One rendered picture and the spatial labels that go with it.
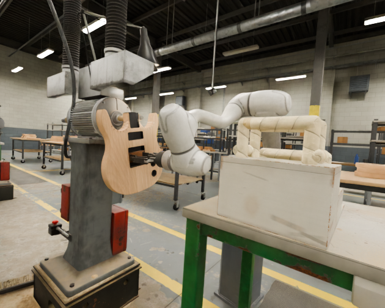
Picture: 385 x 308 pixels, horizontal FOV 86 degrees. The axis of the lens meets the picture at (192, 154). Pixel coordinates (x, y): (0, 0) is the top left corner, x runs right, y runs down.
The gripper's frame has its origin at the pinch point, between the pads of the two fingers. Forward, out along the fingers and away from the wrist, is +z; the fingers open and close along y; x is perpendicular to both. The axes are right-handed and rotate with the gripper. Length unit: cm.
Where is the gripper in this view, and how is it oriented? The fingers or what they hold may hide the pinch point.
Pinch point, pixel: (137, 156)
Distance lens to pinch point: 105.6
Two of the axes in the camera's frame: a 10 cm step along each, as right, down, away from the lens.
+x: -0.4, -9.8, -1.8
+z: -8.0, -0.7, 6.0
